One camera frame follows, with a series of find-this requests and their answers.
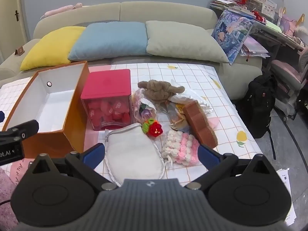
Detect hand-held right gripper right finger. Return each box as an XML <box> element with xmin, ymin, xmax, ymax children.
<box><xmin>185</xmin><ymin>144</ymin><xmax>276</xmax><ymax>193</ymax></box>

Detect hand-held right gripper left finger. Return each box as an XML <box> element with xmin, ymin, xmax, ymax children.
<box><xmin>31</xmin><ymin>143</ymin><xmax>121</xmax><ymax>193</ymax></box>

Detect orange cardboard box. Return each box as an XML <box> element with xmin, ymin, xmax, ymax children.
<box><xmin>1</xmin><ymin>61</ymin><xmax>90</xmax><ymax>160</ymax></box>

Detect brown sponge block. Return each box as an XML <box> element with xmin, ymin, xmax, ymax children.
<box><xmin>182</xmin><ymin>100</ymin><xmax>219</xmax><ymax>149</ymax></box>

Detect white cloth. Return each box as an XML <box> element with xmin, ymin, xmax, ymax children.
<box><xmin>170</xmin><ymin>80</ymin><xmax>214</xmax><ymax>115</ymax></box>

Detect brown plush toy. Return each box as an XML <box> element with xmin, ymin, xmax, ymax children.
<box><xmin>138</xmin><ymin>79</ymin><xmax>186</xmax><ymax>104</ymax></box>

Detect pink white crochet piece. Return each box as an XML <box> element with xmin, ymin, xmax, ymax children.
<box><xmin>161</xmin><ymin>130</ymin><xmax>201</xmax><ymax>166</ymax></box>

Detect pink rug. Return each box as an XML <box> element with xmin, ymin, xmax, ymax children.
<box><xmin>0</xmin><ymin>156</ymin><xmax>33</xmax><ymax>224</ymax></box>

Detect white fabric mitt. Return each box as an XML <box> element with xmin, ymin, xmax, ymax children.
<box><xmin>104</xmin><ymin>123</ymin><xmax>166</xmax><ymax>186</ymax></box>

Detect yellow printed packet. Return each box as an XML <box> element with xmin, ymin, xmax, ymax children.
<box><xmin>168</xmin><ymin>102</ymin><xmax>192</xmax><ymax>135</ymax></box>

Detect red crochet flower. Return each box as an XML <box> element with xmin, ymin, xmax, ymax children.
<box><xmin>142</xmin><ymin>118</ymin><xmax>163</xmax><ymax>138</ymax></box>

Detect wrapped purple flower bouquet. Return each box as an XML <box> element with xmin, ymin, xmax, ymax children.
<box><xmin>132</xmin><ymin>88</ymin><xmax>158</xmax><ymax>125</ymax></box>

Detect black backpack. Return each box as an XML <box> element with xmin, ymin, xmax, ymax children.
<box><xmin>237</xmin><ymin>74</ymin><xmax>277</xmax><ymax>139</ymax></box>

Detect red lidded clear box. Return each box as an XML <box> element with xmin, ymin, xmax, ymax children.
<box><xmin>80</xmin><ymin>69</ymin><xmax>132</xmax><ymax>131</ymax></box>

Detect yellow pillow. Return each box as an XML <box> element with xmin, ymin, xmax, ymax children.
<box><xmin>20</xmin><ymin>26</ymin><xmax>86</xmax><ymax>71</ymax></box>

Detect white paper sheets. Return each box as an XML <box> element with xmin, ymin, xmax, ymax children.
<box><xmin>275</xmin><ymin>168</ymin><xmax>298</xmax><ymax>227</ymax></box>

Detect cream door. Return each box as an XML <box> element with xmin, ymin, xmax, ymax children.
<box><xmin>0</xmin><ymin>0</ymin><xmax>31</xmax><ymax>63</ymax></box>

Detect pink desk chair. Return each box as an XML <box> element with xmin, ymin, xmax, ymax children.
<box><xmin>271</xmin><ymin>46</ymin><xmax>308</xmax><ymax>122</ymax></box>

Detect grey-green pillow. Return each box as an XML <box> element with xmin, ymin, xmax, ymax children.
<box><xmin>146</xmin><ymin>20</ymin><xmax>229</xmax><ymax>63</ymax></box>

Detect pink folders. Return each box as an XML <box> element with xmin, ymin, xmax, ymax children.
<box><xmin>241</xmin><ymin>37</ymin><xmax>271</xmax><ymax>59</ymax></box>

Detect blue printed figure pillow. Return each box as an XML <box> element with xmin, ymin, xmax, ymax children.
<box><xmin>211</xmin><ymin>10</ymin><xmax>256</xmax><ymax>65</ymax></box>

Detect pink plush toy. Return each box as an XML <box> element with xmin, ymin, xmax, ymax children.
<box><xmin>40</xmin><ymin>3</ymin><xmax>83</xmax><ymax>20</ymax></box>

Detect grey striped cushion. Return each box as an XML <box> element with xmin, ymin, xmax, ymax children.
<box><xmin>78</xmin><ymin>20</ymin><xmax>121</xmax><ymax>27</ymax></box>

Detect grey study desk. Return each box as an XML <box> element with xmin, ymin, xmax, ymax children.
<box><xmin>250</xmin><ymin>17</ymin><xmax>306</xmax><ymax>53</ymax></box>

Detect beige sofa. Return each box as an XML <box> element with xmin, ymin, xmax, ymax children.
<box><xmin>0</xmin><ymin>1</ymin><xmax>263</xmax><ymax>100</ymax></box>

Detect stack of papers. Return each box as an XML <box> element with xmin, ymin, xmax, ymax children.
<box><xmin>210</xmin><ymin>0</ymin><xmax>238</xmax><ymax>11</ymax></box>

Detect desk calendar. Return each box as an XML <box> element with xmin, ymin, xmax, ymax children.
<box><xmin>261</xmin><ymin>1</ymin><xmax>278</xmax><ymax>19</ymax></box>

